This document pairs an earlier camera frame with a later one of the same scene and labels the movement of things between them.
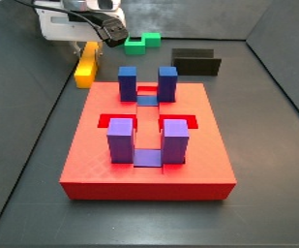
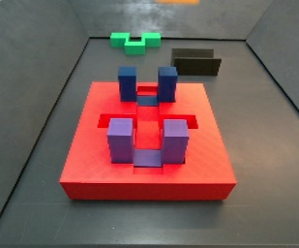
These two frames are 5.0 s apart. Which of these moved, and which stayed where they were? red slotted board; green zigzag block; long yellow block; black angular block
Moved: long yellow block
Stayed: black angular block; red slotted board; green zigzag block
